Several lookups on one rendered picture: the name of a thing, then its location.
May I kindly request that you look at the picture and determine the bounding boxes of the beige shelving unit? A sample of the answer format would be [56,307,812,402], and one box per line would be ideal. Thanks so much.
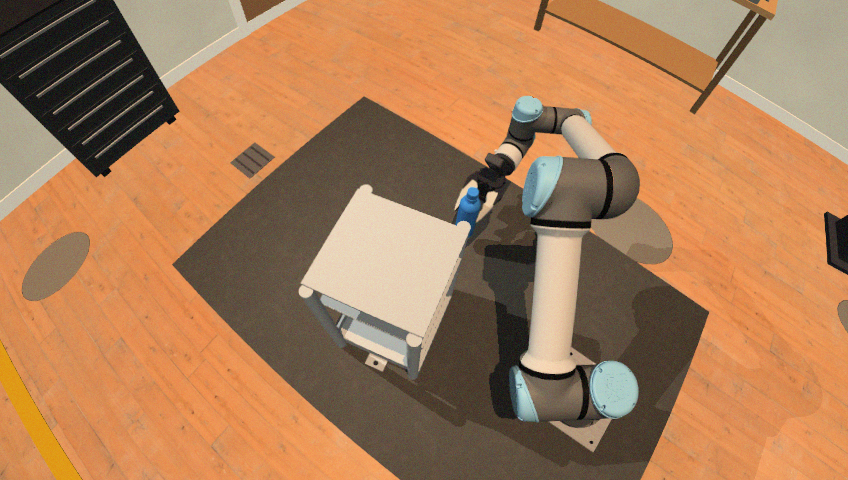
[299,185,471,380]

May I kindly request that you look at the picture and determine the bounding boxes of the blue bottle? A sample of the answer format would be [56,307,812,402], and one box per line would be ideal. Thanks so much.
[455,187,481,238]

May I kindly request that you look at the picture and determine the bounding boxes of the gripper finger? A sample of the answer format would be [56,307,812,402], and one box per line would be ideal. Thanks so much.
[454,171,480,211]
[475,185,505,223]

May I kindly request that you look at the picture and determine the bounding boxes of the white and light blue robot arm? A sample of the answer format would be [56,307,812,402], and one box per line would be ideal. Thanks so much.
[485,96,640,428]

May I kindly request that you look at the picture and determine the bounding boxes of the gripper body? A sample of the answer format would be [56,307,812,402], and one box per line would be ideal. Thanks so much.
[477,153,515,202]

